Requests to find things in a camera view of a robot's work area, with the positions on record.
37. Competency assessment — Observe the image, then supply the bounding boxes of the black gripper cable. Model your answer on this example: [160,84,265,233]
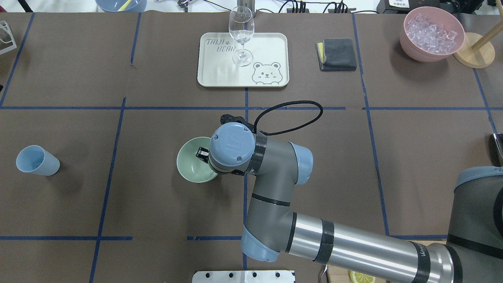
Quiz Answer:
[220,101,323,137]

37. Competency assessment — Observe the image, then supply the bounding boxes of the clear ice cubes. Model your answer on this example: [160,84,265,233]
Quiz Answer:
[405,14,458,54]

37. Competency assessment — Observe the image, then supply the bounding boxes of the light blue plastic cup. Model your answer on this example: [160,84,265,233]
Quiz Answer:
[16,145,61,176]

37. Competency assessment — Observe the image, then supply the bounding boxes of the wooden mug tree stand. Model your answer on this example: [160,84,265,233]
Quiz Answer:
[454,20,503,69]

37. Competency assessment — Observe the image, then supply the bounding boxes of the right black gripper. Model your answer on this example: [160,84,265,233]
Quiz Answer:
[196,147,209,163]

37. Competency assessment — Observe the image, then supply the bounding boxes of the pink bowl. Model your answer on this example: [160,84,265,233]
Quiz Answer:
[400,6,464,62]

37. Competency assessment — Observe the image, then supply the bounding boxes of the yellow sponge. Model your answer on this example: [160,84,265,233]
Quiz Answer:
[316,41,325,64]

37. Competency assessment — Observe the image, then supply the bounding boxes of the clear wine glass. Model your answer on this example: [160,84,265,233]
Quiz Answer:
[228,6,255,67]

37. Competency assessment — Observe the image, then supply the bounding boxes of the white wire dish rack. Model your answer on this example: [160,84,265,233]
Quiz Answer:
[0,21,17,55]

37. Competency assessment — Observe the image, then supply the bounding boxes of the grey folded cloth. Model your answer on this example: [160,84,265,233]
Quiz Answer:
[319,38,357,72]

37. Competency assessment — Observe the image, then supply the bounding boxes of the blue plastic bowl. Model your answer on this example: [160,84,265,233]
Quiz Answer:
[95,0,147,13]

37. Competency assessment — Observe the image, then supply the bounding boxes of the light green ceramic bowl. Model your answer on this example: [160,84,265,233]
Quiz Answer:
[176,137,218,183]

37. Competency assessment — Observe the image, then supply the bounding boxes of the cream bear tray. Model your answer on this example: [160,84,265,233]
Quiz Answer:
[197,33,290,87]

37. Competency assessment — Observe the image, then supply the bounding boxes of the lemon slice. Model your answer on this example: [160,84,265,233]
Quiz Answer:
[348,270,376,283]

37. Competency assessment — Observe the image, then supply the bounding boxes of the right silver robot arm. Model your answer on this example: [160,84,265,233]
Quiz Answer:
[194,122,502,283]

